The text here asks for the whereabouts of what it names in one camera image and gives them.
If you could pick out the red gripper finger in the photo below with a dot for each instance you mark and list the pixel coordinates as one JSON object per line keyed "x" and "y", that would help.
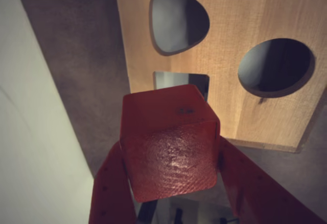
{"x": 255, "y": 196}
{"x": 112, "y": 190}

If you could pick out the red cube block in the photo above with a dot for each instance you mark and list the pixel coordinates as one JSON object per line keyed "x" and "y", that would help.
{"x": 168, "y": 152}

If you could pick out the wooden shape sorter box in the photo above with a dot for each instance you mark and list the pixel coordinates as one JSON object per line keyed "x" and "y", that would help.
{"x": 224, "y": 17}

